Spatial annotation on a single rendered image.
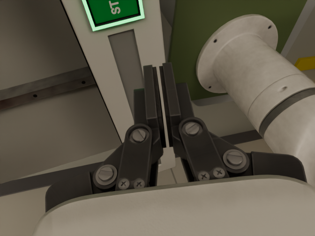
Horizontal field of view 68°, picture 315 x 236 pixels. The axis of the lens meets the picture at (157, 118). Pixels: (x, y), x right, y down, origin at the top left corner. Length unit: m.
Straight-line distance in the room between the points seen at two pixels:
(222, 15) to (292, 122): 0.23
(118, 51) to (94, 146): 0.40
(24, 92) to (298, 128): 0.44
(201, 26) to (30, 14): 0.28
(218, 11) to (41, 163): 0.55
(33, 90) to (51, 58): 0.07
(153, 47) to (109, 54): 0.05
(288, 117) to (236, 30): 0.21
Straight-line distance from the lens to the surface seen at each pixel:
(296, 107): 0.39
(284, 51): 0.66
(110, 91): 0.32
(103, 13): 0.26
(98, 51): 0.28
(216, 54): 0.51
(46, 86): 0.46
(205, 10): 0.46
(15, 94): 0.48
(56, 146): 0.64
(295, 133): 0.38
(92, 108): 0.54
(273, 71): 0.44
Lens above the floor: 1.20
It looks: 38 degrees down
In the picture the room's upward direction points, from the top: 159 degrees clockwise
